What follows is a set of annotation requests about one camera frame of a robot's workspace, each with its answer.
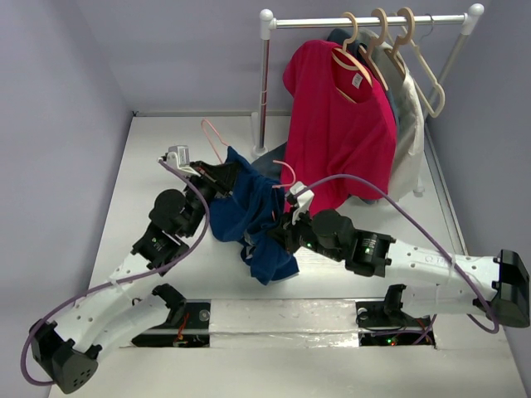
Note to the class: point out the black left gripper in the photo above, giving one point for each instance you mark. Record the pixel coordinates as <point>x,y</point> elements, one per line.
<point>220,179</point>

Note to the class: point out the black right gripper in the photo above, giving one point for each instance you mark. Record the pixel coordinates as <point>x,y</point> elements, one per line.
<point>284,229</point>

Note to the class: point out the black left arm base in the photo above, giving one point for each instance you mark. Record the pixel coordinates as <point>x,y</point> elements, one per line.
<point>186,326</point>

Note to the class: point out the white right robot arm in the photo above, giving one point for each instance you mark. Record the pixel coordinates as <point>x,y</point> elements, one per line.
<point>425,282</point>

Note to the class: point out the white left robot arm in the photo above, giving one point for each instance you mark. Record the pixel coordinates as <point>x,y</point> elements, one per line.
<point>71,340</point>

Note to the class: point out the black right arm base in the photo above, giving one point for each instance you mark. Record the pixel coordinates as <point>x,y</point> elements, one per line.
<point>383,323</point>

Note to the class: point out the red t shirt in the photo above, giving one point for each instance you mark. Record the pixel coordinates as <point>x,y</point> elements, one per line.
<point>336,128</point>

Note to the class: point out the white t shirt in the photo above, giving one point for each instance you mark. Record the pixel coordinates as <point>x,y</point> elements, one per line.
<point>410,129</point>

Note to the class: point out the wooden hanger with white shirt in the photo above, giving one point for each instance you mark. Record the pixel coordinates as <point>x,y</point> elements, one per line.
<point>400,45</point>

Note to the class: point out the white metal clothes rack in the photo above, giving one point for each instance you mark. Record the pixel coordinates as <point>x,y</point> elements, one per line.
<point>433,105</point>

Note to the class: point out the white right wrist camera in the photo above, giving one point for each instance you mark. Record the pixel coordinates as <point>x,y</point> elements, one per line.
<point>300,198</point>

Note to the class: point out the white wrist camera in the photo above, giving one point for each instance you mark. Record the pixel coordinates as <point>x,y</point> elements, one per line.
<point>300,198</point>
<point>177,158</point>

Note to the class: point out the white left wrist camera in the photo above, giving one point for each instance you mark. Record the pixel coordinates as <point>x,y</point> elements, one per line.
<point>177,158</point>

